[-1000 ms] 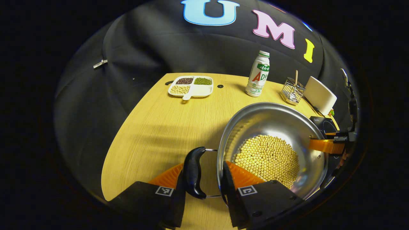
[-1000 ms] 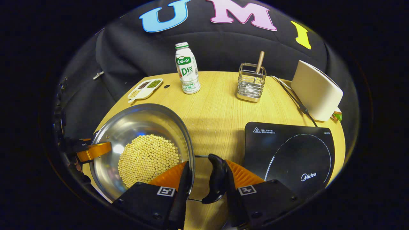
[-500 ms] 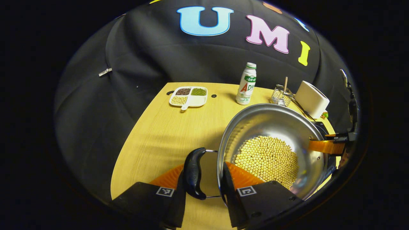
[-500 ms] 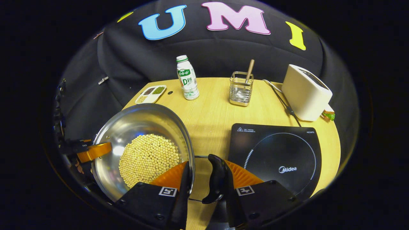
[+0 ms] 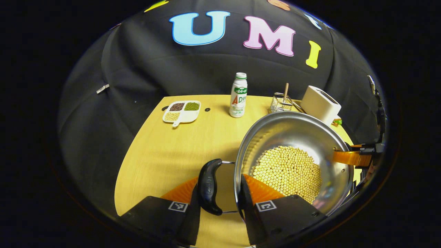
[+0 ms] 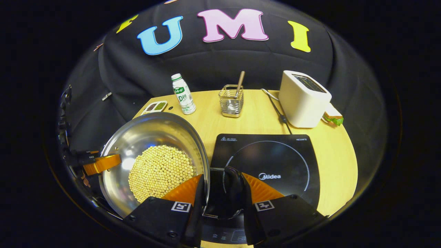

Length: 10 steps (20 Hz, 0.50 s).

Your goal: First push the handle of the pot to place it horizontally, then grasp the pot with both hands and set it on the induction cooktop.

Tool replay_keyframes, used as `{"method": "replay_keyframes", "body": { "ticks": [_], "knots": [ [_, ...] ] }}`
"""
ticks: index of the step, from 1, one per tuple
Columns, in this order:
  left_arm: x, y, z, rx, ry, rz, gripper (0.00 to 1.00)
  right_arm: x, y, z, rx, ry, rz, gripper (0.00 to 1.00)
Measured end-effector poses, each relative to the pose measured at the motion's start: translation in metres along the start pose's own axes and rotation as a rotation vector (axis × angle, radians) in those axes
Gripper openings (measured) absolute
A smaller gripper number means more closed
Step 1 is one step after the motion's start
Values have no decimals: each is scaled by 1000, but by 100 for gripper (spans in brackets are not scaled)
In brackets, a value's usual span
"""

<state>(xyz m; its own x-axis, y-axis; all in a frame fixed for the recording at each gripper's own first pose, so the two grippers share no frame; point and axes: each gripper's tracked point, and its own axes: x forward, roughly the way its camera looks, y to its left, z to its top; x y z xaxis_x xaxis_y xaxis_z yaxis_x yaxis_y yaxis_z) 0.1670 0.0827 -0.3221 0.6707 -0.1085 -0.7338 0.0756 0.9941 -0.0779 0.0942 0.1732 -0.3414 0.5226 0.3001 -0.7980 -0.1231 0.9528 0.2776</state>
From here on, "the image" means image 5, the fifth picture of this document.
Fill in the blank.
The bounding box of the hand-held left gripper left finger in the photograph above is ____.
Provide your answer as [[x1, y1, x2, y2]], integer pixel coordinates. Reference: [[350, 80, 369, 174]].
[[119, 176, 201, 247]]

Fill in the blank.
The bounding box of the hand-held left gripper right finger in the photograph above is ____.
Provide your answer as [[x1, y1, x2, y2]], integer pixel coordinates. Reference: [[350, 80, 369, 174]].
[[239, 174, 326, 247]]

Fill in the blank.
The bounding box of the steel pot with black handle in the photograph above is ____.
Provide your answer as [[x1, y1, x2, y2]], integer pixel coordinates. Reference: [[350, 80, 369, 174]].
[[197, 111, 355, 221]]

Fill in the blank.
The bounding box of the pile of yellow soybeans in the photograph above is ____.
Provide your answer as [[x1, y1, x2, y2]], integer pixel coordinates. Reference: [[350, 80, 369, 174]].
[[250, 145, 322, 204]]

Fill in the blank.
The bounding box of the white toaster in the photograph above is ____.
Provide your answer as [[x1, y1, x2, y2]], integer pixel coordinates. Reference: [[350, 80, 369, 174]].
[[300, 85, 342, 126]]

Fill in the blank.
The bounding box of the white divided sample dish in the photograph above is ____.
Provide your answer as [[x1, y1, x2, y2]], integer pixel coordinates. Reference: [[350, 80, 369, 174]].
[[162, 100, 201, 128]]

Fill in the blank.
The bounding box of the white drink bottle green label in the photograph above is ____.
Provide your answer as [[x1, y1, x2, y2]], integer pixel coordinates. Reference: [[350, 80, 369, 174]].
[[229, 72, 248, 118]]

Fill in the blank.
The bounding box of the wire mesh utensil holder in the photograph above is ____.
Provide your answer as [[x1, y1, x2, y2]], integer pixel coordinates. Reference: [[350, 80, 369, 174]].
[[269, 92, 295, 113]]

